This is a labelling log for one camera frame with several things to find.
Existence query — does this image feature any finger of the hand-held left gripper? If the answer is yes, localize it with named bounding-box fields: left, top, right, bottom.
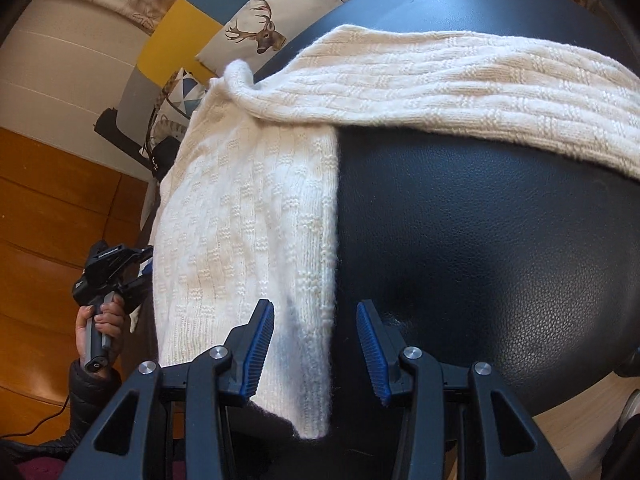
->
left=119, top=245, right=155, bottom=267
left=119, top=272, right=153, bottom=313

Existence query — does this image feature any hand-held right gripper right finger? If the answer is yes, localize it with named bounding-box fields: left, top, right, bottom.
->
left=356, top=299, right=571, bottom=480

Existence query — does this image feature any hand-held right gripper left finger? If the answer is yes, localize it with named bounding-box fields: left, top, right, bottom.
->
left=62, top=299, right=276, bottom=480

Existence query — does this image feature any cream knit sweater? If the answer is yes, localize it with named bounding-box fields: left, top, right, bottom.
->
left=148, top=24, right=640, bottom=441

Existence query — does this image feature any person's left forearm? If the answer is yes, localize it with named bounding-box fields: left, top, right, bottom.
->
left=65, top=360, right=123, bottom=441

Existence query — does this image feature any person's left hand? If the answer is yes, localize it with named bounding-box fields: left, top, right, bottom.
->
left=75, top=294, right=126, bottom=361

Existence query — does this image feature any orange wooden wardrobe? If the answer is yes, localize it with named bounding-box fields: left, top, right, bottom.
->
left=0, top=127, right=151, bottom=441

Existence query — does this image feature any black handbag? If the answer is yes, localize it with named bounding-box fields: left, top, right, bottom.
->
left=147, top=135, right=183, bottom=181

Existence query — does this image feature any triangle pattern pillow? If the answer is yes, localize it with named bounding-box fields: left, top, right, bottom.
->
left=150, top=67, right=211, bottom=156

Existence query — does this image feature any grey yellow blue sofa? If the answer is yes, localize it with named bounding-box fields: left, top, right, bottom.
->
left=95, top=0, right=396, bottom=181

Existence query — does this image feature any deer print pillow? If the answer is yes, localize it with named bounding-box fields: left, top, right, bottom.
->
left=195, top=0, right=346, bottom=81

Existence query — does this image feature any black cable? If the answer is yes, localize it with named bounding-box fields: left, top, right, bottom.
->
left=0, top=394, right=71, bottom=438

